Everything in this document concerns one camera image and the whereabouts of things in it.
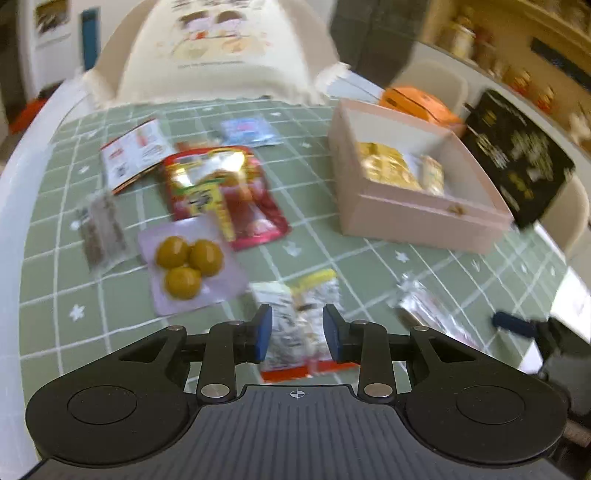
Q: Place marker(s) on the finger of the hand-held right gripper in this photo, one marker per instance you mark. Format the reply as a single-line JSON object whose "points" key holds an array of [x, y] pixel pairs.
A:
{"points": [[512, 324]]}

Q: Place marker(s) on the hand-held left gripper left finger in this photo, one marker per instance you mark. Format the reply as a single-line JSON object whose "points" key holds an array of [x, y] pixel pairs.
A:
{"points": [[263, 334]]}

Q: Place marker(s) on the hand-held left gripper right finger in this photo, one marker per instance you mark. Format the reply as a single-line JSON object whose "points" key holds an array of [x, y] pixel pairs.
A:
{"points": [[333, 337]]}

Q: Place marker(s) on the white and silver snack packet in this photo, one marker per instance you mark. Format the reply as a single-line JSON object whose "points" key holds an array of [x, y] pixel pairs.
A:
{"points": [[298, 323]]}

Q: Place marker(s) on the silver foil snack packet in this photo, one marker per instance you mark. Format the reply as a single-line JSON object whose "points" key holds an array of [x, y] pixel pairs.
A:
{"points": [[425, 309]]}

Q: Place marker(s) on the clear packet of green balls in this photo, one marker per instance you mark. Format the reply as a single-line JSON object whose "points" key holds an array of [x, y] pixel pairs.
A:
{"points": [[184, 263]]}

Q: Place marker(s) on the pink storage box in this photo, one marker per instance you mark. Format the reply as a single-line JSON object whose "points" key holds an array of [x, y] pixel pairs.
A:
{"points": [[406, 221]]}

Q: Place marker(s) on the red snack packet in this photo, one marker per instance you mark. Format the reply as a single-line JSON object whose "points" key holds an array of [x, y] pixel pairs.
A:
{"points": [[217, 184]]}

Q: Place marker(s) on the cream snack packet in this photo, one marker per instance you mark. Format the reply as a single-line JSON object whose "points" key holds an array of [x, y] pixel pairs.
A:
{"points": [[434, 177]]}

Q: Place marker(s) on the gold snack packet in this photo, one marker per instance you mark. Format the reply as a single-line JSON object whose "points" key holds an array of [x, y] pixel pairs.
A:
{"points": [[388, 166]]}

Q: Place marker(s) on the brown snack stick packet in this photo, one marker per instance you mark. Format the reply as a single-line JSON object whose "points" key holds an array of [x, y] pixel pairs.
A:
{"points": [[101, 230]]}

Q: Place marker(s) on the blue and white snack packet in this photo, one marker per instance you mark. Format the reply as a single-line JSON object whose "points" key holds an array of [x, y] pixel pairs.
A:
{"points": [[244, 131]]}

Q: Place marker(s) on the white and orange snack packet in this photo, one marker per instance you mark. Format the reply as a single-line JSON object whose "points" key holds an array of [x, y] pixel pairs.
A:
{"points": [[134, 154]]}

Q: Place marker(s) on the green grid tablecloth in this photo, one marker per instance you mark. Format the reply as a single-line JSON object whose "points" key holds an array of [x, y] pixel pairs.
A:
{"points": [[314, 240]]}

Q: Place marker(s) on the beige chair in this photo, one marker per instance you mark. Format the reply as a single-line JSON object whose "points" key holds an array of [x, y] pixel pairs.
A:
{"points": [[438, 78], [572, 212]]}

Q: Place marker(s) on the black printed gift bag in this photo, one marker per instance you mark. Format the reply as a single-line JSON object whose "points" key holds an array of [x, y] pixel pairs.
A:
{"points": [[517, 157]]}

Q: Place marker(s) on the cream cabinet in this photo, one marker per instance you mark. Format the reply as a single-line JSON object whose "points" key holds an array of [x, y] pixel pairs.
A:
{"points": [[508, 106]]}

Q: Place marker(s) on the red and gold figurine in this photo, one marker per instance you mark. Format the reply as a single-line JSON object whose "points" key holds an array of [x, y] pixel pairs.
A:
{"points": [[545, 94], [521, 78]]}

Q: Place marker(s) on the orange box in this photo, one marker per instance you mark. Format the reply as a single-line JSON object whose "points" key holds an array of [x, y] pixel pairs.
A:
{"points": [[415, 104]]}

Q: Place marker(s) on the cream cloth bag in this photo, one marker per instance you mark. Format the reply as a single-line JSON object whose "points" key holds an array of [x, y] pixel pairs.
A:
{"points": [[207, 50]]}

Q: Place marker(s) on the yellow lidded jar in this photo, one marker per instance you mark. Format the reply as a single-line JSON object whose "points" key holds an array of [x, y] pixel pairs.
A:
{"points": [[461, 34]]}

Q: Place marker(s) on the orange floor object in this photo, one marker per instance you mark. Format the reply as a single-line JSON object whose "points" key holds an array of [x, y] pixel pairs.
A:
{"points": [[27, 113]]}

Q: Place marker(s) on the blue upright object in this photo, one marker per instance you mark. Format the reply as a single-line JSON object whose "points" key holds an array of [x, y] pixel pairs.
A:
{"points": [[90, 37]]}

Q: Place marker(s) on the dark wall sign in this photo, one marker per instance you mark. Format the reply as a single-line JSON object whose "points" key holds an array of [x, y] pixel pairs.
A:
{"points": [[558, 53]]}

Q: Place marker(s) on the small wall picture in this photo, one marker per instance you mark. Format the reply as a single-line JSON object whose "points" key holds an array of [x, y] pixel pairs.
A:
{"points": [[51, 18]]}

